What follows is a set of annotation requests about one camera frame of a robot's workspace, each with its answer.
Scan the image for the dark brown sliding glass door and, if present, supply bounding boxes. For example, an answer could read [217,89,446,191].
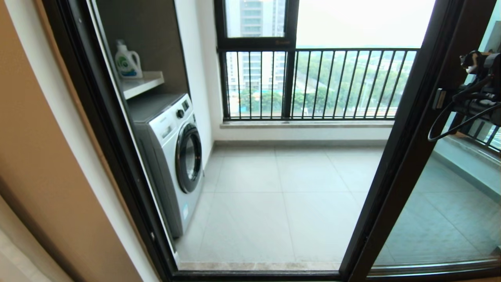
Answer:
[339,0,501,282]

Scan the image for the white detergent bottle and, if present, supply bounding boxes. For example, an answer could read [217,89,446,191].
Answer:
[114,40,143,79]

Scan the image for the silver front-load washing machine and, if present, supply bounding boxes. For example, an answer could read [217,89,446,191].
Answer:
[127,93,205,239]

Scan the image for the white wall shelf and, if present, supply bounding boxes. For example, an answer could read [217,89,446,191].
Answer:
[119,71,165,100]

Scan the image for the stone window sill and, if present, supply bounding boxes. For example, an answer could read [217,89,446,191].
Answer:
[220,120,395,130]

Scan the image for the black balcony railing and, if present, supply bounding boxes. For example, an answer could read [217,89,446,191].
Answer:
[217,47,420,120]

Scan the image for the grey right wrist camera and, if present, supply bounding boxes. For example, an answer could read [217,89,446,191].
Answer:
[432,88,447,110]

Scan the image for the black window frame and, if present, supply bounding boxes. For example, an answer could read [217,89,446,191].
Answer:
[214,0,300,120]

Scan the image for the dark brown cabinet niche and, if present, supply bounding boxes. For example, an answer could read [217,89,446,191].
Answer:
[94,0,190,114]

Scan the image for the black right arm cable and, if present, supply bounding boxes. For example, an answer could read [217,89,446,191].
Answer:
[427,74,501,142]

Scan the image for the black side railing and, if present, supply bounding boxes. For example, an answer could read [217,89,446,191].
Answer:
[464,117,501,152]

